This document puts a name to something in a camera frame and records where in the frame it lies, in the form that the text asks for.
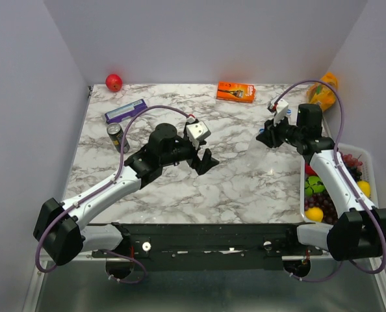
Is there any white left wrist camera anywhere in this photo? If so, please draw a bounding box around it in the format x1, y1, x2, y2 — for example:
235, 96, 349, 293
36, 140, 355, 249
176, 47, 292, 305
185, 122, 211, 150

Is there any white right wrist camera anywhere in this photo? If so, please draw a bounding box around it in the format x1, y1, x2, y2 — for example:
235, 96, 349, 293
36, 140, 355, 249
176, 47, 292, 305
267, 99, 289, 125

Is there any white plastic basket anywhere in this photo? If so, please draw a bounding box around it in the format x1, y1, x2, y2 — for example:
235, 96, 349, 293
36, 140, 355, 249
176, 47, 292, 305
309, 143, 378, 215

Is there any red apple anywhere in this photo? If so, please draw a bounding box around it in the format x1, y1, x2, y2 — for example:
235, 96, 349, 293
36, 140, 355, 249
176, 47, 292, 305
105, 74, 123, 92

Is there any black drink can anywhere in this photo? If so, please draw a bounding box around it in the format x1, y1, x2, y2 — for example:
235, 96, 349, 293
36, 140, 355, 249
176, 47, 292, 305
107, 123, 130, 153

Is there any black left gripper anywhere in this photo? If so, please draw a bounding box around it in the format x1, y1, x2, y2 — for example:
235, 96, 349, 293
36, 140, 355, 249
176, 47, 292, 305
161, 135, 220, 176

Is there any orange snack bag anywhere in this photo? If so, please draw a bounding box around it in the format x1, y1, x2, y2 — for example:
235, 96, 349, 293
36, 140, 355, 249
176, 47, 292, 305
306, 72, 339, 112

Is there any purple white flat box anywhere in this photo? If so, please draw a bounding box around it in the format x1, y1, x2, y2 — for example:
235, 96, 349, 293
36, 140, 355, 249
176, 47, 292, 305
103, 99, 147, 124

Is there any orange razor box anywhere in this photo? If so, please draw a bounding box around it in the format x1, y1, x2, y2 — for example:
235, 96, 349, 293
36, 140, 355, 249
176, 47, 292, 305
216, 81, 256, 103

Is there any red dragon fruit toy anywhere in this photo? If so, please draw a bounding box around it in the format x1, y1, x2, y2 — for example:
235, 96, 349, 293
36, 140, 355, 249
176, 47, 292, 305
305, 163, 317, 176

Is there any green toy fruit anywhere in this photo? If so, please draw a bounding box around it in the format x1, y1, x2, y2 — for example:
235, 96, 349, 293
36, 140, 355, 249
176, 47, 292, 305
304, 175, 326, 197

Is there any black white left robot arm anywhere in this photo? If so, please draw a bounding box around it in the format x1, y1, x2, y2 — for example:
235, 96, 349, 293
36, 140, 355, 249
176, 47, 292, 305
33, 120, 219, 266

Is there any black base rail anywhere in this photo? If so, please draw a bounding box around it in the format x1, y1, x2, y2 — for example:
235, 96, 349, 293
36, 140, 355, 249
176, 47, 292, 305
92, 222, 324, 272

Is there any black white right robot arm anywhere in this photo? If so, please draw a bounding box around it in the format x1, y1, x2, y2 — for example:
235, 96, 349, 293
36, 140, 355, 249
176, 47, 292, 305
256, 100, 386, 261

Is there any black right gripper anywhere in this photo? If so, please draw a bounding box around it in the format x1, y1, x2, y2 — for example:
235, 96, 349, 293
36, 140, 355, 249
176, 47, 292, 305
257, 111, 304, 148

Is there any purple grape bunch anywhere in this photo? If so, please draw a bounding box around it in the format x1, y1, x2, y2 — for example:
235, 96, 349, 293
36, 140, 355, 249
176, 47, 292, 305
303, 152, 366, 225

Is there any yellow lemon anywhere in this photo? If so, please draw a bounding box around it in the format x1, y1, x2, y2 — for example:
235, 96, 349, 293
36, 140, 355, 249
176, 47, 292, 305
357, 180, 371, 198
305, 207, 324, 222

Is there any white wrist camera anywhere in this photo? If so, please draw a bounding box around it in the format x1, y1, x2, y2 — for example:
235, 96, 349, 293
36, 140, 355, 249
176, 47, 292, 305
185, 122, 211, 150
267, 99, 289, 125

